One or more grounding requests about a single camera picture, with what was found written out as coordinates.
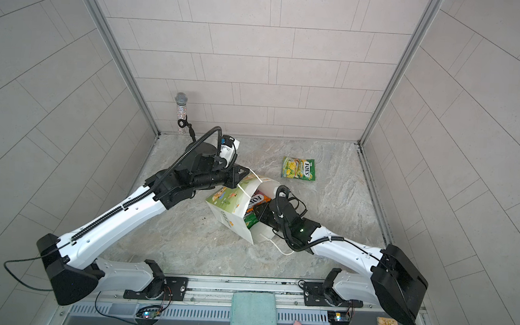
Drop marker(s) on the right circuit board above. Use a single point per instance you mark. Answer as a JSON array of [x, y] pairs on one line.
[[339, 318]]

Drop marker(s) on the orange Fox's fruits candy bag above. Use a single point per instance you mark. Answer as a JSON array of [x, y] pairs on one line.
[[257, 199]]

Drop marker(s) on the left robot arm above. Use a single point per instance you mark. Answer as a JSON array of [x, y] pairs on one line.
[[73, 263]]

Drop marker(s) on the teal cloth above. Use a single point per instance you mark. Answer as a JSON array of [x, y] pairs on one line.
[[249, 308]]

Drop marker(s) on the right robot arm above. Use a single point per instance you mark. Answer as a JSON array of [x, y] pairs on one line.
[[371, 275]]

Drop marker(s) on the left circuit board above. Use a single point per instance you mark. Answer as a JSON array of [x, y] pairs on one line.
[[148, 315]]

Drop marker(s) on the circuit board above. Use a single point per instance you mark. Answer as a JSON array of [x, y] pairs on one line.
[[148, 315], [339, 318]]

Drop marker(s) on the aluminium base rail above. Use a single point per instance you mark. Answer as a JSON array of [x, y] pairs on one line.
[[182, 288]]

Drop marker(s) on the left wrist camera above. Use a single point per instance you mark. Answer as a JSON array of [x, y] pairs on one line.
[[229, 147]]

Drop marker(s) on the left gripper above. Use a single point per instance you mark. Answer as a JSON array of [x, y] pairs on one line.
[[236, 177]]

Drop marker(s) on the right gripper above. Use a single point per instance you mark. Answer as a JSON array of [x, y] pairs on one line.
[[262, 215]]

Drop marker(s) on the white paper bag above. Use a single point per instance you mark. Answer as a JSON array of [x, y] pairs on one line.
[[230, 206]]

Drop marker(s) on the green Fox's candy bag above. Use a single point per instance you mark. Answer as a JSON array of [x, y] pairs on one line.
[[250, 220], [295, 168]]

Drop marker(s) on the glitter bottle grey cap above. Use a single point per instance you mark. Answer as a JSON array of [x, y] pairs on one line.
[[181, 102]]

